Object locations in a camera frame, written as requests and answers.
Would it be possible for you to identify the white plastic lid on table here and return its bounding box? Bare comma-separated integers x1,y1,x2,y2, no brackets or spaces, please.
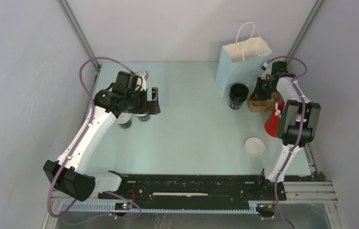
244,137,265,156

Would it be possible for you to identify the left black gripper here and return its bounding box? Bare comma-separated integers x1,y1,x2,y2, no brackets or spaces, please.
126,87,160,115

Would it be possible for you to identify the brown cardboard carrier piece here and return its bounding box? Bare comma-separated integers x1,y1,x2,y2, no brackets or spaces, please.
247,95,275,113

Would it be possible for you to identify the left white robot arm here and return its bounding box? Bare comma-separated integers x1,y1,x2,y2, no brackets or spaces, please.
43,71,161,201

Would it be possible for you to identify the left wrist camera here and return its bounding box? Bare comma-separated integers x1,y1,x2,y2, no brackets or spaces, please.
135,71,149,91

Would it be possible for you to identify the black paper coffee cup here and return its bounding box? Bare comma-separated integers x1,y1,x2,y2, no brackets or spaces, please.
137,114,151,122

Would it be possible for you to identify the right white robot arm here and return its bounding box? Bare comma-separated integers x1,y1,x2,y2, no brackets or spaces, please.
249,72,321,183

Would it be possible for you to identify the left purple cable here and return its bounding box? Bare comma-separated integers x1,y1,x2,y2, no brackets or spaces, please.
47,57,143,227

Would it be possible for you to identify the brown cardboard cup carrier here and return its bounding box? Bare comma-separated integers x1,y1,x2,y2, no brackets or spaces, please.
272,92,284,109

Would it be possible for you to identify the light blue paper bag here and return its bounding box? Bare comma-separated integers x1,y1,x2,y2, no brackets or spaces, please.
215,21,272,96

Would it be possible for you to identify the red cup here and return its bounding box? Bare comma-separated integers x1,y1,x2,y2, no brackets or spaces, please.
264,103,285,138

